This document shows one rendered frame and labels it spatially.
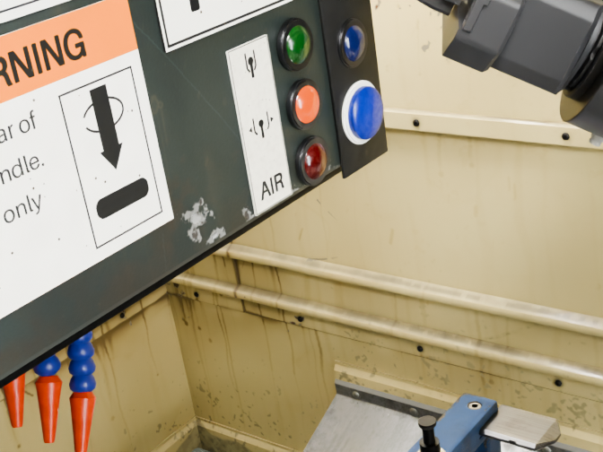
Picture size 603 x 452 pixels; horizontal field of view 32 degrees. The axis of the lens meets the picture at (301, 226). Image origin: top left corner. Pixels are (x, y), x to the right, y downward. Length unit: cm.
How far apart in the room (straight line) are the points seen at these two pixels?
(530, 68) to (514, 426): 58
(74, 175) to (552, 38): 24
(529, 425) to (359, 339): 70
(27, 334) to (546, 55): 28
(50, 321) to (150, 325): 154
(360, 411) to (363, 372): 7
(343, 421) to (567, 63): 129
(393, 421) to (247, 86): 126
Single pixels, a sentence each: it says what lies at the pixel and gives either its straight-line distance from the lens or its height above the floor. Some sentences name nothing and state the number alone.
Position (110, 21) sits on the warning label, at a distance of 45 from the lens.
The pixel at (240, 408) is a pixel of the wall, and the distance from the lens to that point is 202.
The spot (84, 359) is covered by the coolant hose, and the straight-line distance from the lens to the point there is 68.
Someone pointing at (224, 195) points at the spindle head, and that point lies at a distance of 51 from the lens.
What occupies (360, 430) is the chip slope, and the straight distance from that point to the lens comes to 175.
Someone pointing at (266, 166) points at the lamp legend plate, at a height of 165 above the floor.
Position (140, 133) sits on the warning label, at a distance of 46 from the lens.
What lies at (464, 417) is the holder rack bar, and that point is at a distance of 106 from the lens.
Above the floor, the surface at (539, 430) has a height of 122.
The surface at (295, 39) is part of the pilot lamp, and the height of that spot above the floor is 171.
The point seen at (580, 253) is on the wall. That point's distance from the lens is 143.
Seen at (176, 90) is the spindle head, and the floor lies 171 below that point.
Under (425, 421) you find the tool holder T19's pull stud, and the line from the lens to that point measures 88.
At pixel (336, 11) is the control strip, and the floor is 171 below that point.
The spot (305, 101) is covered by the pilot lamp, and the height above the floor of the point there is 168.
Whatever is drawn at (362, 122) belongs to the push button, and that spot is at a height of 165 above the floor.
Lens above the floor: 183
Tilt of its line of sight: 24 degrees down
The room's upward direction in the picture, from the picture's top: 9 degrees counter-clockwise
